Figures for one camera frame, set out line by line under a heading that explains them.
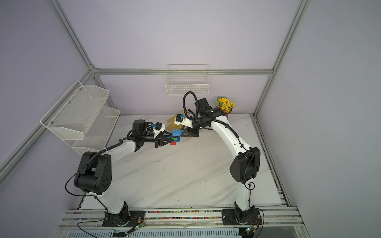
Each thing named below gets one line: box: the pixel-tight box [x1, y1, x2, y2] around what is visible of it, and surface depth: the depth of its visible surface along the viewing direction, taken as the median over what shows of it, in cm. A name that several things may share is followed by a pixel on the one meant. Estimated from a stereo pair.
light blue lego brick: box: [172, 128, 185, 140], surface depth 79 cm
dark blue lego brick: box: [168, 134, 181, 143], surface depth 83 cm
